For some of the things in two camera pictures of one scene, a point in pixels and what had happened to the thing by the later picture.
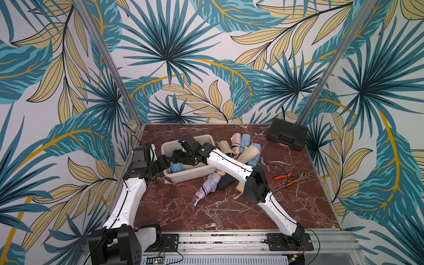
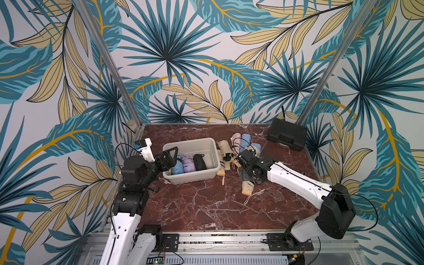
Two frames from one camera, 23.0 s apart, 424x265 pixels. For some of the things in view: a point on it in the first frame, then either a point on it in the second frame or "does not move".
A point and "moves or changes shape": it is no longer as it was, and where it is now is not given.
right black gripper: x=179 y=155 -> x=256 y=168
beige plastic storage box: x=190 y=172 does not move
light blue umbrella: x=175 y=167 does not move
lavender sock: x=209 y=185 -> x=188 y=164
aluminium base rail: x=327 y=248 does not move
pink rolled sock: x=236 y=139 does not move
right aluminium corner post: x=336 y=59 does not move
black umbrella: x=226 y=181 moves or changes shape
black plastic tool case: x=290 y=134 does not move
